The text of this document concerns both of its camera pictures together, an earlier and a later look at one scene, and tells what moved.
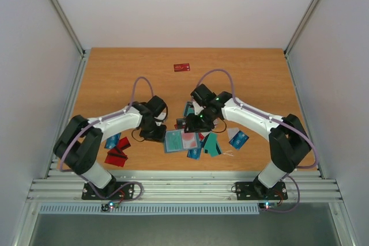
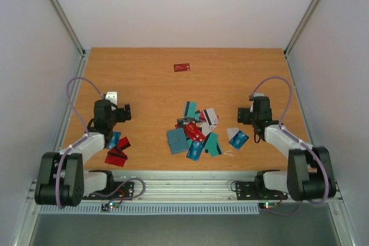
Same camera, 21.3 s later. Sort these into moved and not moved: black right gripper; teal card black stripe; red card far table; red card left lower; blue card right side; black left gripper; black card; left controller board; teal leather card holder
Moved: black right gripper; teal leather card holder; black left gripper
Not moved: blue card right side; black card; red card far table; red card left lower; teal card black stripe; left controller board
